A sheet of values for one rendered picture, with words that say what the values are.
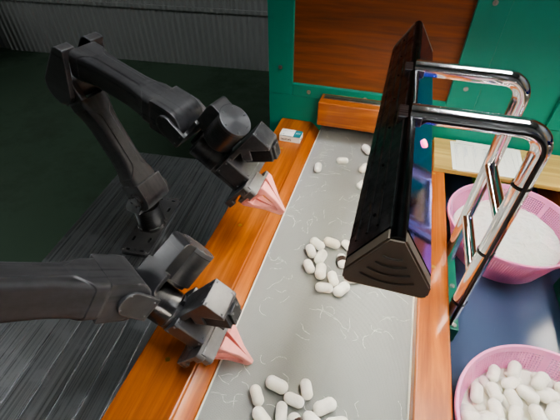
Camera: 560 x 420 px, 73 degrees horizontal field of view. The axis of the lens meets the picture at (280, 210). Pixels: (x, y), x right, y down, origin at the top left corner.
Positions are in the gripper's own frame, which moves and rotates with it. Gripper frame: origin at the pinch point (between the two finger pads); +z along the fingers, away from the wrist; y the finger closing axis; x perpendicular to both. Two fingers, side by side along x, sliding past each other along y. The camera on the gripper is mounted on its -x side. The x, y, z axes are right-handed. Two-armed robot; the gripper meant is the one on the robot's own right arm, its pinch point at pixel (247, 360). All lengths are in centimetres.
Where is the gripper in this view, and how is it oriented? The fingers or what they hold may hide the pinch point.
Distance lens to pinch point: 65.2
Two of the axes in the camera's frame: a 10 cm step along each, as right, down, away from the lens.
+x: -6.2, 4.3, 6.6
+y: 2.9, -6.5, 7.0
